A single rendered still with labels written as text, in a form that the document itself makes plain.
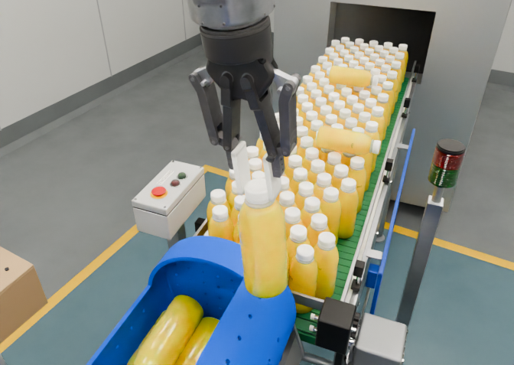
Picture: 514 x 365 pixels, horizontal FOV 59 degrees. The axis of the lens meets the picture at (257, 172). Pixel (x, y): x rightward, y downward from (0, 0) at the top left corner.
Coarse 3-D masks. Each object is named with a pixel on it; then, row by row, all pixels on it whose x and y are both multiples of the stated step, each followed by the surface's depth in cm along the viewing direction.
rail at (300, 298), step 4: (292, 292) 105; (296, 292) 105; (296, 296) 105; (300, 296) 104; (304, 296) 104; (308, 296) 104; (296, 300) 105; (300, 300) 105; (304, 300) 104; (308, 300) 104; (312, 300) 103; (316, 300) 103; (320, 300) 103; (300, 304) 106; (304, 304) 105; (308, 304) 104; (312, 304) 104; (316, 304) 103; (320, 304) 103; (316, 308) 104; (320, 308) 104
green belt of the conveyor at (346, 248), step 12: (396, 108) 200; (384, 144) 174; (384, 156) 167; (372, 180) 155; (372, 192) 149; (360, 216) 139; (360, 228) 135; (348, 240) 131; (348, 252) 127; (348, 264) 123; (336, 288) 116; (312, 312) 110; (300, 324) 107; (312, 324) 107; (300, 336) 108; (312, 336) 106
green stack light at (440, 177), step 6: (432, 162) 107; (432, 168) 107; (438, 168) 105; (432, 174) 108; (438, 174) 106; (444, 174) 105; (450, 174) 105; (456, 174) 106; (432, 180) 108; (438, 180) 107; (444, 180) 106; (450, 180) 106; (456, 180) 107; (438, 186) 107; (444, 186) 107; (450, 186) 107
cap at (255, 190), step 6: (252, 180) 62; (258, 180) 62; (264, 180) 62; (246, 186) 61; (252, 186) 61; (258, 186) 61; (264, 186) 61; (246, 192) 60; (252, 192) 60; (258, 192) 60; (264, 192) 60; (246, 198) 61; (252, 198) 60; (258, 198) 60; (264, 198) 60
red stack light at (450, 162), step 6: (438, 150) 104; (438, 156) 104; (444, 156) 103; (450, 156) 102; (456, 156) 102; (462, 156) 103; (438, 162) 105; (444, 162) 104; (450, 162) 103; (456, 162) 103; (444, 168) 104; (450, 168) 104; (456, 168) 104
